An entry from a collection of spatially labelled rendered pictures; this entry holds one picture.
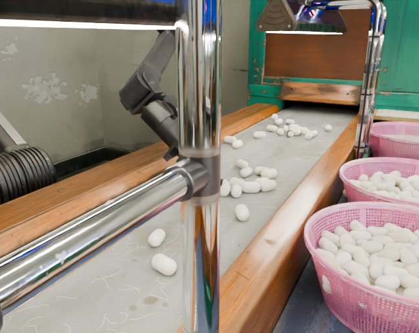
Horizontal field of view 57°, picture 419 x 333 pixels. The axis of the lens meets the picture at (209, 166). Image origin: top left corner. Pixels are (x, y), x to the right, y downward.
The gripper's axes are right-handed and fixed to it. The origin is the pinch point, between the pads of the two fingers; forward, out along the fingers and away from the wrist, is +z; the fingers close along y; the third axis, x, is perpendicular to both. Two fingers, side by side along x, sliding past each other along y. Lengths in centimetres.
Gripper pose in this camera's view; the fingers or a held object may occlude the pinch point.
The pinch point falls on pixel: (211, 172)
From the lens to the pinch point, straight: 82.3
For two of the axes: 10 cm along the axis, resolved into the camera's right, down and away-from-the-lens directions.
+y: 4.6, -2.9, 8.4
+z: 6.9, 7.1, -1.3
